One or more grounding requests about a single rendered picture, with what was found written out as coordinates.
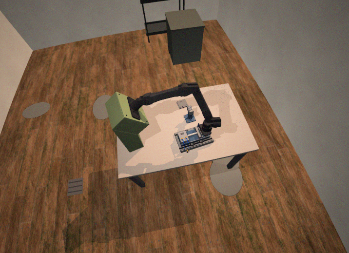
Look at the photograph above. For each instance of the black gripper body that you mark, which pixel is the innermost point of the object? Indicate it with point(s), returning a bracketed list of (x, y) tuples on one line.
[(204, 130)]

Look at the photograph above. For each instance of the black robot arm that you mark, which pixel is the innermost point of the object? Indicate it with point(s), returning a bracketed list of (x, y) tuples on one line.
[(182, 90)]

